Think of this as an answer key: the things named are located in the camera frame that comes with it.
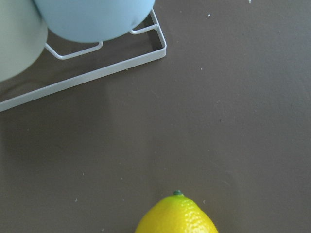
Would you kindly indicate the light blue plastic cup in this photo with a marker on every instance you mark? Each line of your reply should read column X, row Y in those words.
column 90, row 21

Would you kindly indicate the yellow lemon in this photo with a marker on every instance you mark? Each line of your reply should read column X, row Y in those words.
column 176, row 214

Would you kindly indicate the white wire cup rack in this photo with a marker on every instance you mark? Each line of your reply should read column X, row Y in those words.
column 67, row 64

